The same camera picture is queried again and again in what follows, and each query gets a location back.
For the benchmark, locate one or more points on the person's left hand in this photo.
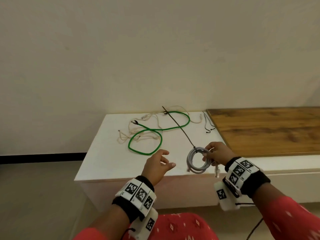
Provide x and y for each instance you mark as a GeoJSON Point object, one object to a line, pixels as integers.
{"type": "Point", "coordinates": [156, 167]}

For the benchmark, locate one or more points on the person's right hand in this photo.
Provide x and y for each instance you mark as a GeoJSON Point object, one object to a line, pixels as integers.
{"type": "Point", "coordinates": [221, 153]}

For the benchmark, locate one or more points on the person's right forearm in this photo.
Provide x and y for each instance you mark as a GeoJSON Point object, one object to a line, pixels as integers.
{"type": "Point", "coordinates": [287, 214]}

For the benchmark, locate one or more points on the person's left forearm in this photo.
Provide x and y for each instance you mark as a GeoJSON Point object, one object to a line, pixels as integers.
{"type": "Point", "coordinates": [105, 227]}

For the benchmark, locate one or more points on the black wristband with marker tags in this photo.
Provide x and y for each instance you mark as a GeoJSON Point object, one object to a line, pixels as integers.
{"type": "Point", "coordinates": [240, 169]}
{"type": "Point", "coordinates": [136, 193]}

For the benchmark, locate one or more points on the white marker cube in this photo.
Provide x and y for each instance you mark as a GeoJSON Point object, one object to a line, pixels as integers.
{"type": "Point", "coordinates": [222, 194]}

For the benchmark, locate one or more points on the wooden board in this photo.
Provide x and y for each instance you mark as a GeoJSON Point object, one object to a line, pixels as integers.
{"type": "Point", "coordinates": [262, 132]}

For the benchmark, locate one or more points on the white low table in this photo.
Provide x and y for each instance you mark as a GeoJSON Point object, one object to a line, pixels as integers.
{"type": "Point", "coordinates": [105, 159]}

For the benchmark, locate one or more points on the black baseboard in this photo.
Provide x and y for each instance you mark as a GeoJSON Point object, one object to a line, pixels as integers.
{"type": "Point", "coordinates": [37, 159]}

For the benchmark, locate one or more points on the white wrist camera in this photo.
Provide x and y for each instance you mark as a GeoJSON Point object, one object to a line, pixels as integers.
{"type": "Point", "coordinates": [147, 226]}

